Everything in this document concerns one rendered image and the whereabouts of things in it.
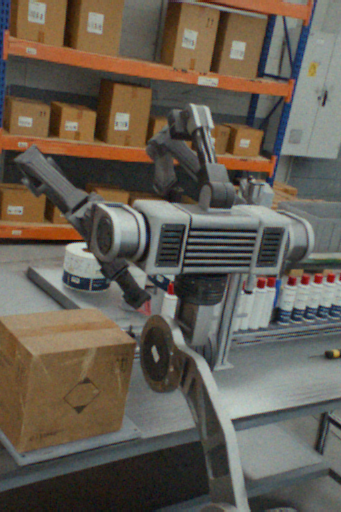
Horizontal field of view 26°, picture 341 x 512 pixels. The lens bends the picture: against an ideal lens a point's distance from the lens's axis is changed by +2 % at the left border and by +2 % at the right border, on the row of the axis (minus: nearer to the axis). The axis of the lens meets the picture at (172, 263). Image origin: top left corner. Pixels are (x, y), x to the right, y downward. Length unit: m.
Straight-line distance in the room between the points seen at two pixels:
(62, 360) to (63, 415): 0.16
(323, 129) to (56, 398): 6.43
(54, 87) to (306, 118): 2.63
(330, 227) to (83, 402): 2.83
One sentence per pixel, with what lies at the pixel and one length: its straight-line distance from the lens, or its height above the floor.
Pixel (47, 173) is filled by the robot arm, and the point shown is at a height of 1.49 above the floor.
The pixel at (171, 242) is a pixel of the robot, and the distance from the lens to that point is 1.70.
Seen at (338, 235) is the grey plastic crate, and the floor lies 0.92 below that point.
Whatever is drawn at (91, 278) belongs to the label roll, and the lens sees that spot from 2.91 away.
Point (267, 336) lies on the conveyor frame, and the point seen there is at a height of 0.86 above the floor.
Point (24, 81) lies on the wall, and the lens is 6.83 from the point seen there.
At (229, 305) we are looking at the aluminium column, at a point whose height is 1.07.
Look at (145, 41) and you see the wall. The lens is 7.21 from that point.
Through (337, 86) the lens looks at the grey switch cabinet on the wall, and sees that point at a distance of 8.04.
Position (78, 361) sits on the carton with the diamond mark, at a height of 1.08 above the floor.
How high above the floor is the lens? 1.92
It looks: 17 degrees down
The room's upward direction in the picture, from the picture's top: 10 degrees clockwise
